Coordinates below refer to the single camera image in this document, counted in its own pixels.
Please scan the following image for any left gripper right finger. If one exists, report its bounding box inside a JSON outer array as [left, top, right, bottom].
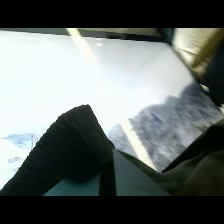
[[112, 148, 170, 197]]

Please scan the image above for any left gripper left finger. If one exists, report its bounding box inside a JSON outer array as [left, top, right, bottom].
[[43, 172, 102, 197]]

